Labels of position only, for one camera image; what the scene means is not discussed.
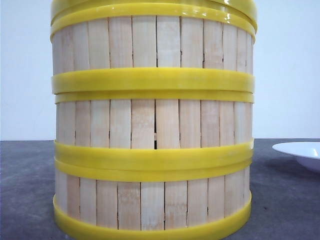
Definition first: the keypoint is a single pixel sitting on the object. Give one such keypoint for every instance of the bamboo steamer basket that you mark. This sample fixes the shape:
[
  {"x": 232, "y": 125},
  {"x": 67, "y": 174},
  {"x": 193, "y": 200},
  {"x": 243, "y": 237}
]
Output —
[
  {"x": 152, "y": 49},
  {"x": 155, "y": 130},
  {"x": 202, "y": 209}
]

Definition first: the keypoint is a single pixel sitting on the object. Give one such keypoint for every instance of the white plate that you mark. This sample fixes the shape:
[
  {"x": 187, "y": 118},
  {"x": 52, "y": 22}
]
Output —
[{"x": 306, "y": 154}]

